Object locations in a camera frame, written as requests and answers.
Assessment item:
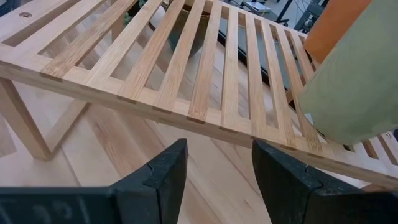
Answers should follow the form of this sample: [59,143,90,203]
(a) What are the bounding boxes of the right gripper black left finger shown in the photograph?
[110,139,188,224]

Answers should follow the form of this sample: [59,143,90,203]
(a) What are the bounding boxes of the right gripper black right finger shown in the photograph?
[252,139,343,224]

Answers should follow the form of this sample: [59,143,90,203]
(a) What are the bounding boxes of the green coffee mug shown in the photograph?
[298,0,398,146]

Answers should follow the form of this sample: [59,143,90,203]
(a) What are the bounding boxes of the orange coffee mug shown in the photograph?
[303,0,373,65]

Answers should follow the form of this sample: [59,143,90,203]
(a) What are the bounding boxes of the wooden slatted rack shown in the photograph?
[0,0,398,190]

